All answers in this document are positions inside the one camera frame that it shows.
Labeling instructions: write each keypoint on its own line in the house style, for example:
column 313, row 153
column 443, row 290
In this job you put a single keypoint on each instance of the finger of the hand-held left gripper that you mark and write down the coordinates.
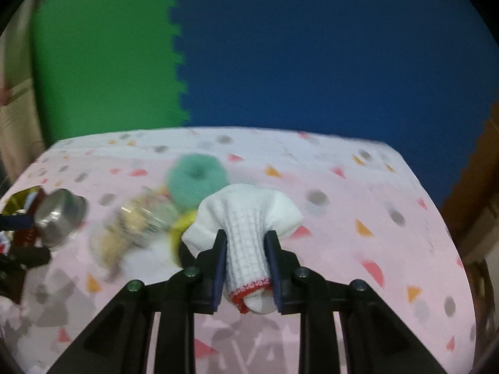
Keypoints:
column 19, row 222
column 31, row 258

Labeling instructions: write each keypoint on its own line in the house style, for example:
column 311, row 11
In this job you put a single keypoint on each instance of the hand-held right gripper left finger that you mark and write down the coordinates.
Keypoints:
column 219, row 276

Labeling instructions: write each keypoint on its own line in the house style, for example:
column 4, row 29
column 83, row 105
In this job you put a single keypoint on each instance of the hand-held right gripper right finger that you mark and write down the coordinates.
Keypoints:
column 269, row 272

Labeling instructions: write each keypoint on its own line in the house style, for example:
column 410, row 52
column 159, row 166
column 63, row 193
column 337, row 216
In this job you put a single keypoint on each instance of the white sock with red trim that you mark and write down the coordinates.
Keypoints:
column 245, row 233

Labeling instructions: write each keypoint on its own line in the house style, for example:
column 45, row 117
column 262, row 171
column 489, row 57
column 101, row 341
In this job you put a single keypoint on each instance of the yellow soft item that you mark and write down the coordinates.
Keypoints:
column 183, row 224

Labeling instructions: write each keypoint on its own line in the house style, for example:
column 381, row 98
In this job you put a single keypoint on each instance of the teal fluffy scrunchie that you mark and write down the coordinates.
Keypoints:
column 183, row 187

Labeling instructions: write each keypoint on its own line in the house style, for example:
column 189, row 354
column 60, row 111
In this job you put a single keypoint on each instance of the steel bowl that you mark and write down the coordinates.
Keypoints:
column 58, row 214

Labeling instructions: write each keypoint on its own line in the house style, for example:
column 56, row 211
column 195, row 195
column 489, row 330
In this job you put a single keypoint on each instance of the clear plastic packet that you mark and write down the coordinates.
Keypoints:
column 144, row 218

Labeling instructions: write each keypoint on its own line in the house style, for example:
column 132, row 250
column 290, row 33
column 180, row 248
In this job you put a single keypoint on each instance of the beige printed banner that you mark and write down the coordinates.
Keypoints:
column 15, row 124

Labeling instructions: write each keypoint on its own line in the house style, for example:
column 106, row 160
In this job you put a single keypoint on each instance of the pink patterned tablecloth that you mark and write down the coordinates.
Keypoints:
column 351, row 202

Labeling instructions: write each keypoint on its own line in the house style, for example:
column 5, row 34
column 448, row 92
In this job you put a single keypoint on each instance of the green foam mat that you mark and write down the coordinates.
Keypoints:
column 109, row 66

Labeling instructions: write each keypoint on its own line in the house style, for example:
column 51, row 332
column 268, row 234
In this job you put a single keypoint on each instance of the blue foam mat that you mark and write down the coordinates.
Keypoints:
column 331, row 46

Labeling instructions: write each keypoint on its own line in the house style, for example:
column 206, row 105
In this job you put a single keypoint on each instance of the brown wooden board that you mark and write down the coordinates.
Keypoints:
column 479, row 163

